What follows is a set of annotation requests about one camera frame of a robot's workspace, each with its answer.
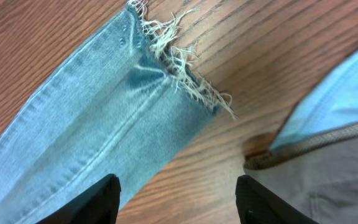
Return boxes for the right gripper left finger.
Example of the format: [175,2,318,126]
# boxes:
[38,174,121,224]

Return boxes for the light blue denim jeans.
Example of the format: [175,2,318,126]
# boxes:
[0,1,232,223]

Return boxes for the light blue folded garment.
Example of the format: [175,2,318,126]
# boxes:
[269,51,358,150]

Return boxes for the grey folded garment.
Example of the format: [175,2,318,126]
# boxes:
[244,123,358,223]

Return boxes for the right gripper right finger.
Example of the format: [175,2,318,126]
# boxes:
[236,175,318,224]

